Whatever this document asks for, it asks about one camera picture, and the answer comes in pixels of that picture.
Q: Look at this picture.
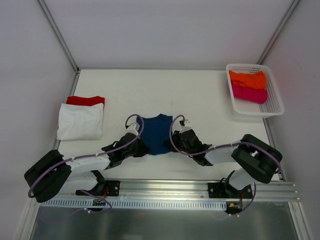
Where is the folded white t shirt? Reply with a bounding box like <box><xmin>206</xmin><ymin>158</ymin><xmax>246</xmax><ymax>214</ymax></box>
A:
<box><xmin>56</xmin><ymin>103</ymin><xmax>104</xmax><ymax>141</ymax></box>

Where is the folded red t shirt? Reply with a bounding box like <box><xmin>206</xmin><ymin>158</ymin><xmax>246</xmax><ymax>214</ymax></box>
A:
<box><xmin>66</xmin><ymin>96</ymin><xmax>105</xmax><ymax>107</ymax></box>

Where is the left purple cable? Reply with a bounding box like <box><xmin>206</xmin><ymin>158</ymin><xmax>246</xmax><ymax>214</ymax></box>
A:
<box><xmin>27</xmin><ymin>113</ymin><xmax>145</xmax><ymax>213</ymax></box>

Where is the white slotted cable duct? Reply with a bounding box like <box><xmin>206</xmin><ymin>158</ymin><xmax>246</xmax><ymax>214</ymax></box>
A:
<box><xmin>40</xmin><ymin>197</ymin><xmax>227</xmax><ymax>211</ymax></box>

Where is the white plastic basket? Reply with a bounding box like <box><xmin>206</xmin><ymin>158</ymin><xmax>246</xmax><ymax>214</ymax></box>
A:
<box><xmin>226</xmin><ymin>63</ymin><xmax>284</xmax><ymax>119</ymax></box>

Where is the orange t shirt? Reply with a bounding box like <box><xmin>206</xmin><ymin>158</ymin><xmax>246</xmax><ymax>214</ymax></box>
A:
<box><xmin>229</xmin><ymin>70</ymin><xmax>267</xmax><ymax>90</ymax></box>

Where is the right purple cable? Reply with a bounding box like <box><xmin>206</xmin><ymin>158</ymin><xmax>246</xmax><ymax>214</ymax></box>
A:
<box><xmin>169</xmin><ymin>114</ymin><xmax>283</xmax><ymax>217</ymax></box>

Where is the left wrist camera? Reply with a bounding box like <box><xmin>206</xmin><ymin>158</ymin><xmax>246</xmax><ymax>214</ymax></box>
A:
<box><xmin>126</xmin><ymin>122</ymin><xmax>140</xmax><ymax>136</ymax></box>

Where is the aluminium mounting rail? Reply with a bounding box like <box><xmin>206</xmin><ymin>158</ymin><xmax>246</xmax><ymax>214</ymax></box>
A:
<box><xmin>29</xmin><ymin>176</ymin><xmax>301</xmax><ymax>202</ymax></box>

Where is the navy blue t shirt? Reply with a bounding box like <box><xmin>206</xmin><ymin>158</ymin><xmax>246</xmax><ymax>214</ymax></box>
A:
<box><xmin>140</xmin><ymin>113</ymin><xmax>173</xmax><ymax>156</ymax></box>

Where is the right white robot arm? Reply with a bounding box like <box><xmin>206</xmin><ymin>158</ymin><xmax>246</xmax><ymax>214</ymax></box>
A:
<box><xmin>163</xmin><ymin>129</ymin><xmax>283</xmax><ymax>199</ymax></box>

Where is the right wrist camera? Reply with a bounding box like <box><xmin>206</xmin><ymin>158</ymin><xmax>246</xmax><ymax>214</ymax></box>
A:
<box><xmin>179</xmin><ymin>119</ymin><xmax>193</xmax><ymax>133</ymax></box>

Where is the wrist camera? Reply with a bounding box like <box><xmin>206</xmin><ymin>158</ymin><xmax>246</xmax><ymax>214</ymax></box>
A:
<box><xmin>179</xmin><ymin>119</ymin><xmax>193</xmax><ymax>133</ymax></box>
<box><xmin>126</xmin><ymin>122</ymin><xmax>140</xmax><ymax>136</ymax></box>

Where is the purple cable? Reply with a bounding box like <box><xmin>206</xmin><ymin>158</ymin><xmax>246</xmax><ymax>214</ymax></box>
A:
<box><xmin>169</xmin><ymin>114</ymin><xmax>283</xmax><ymax>217</ymax></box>
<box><xmin>27</xmin><ymin>113</ymin><xmax>145</xmax><ymax>213</ymax></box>

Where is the pink t shirt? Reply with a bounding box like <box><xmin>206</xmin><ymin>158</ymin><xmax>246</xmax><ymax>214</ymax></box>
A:
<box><xmin>231</xmin><ymin>83</ymin><xmax>268</xmax><ymax>104</ymax></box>

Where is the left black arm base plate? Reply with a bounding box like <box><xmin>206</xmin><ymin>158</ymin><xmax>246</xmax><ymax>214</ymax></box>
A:
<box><xmin>75</xmin><ymin>178</ymin><xmax>121</xmax><ymax>197</ymax></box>

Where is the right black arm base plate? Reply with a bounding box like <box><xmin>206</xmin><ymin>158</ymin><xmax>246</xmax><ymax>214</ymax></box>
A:
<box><xmin>207</xmin><ymin>182</ymin><xmax>253</xmax><ymax>199</ymax></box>

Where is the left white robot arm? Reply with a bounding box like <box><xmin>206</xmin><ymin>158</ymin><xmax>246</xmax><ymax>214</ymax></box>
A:
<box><xmin>24</xmin><ymin>133</ymin><xmax>150</xmax><ymax>203</ymax></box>

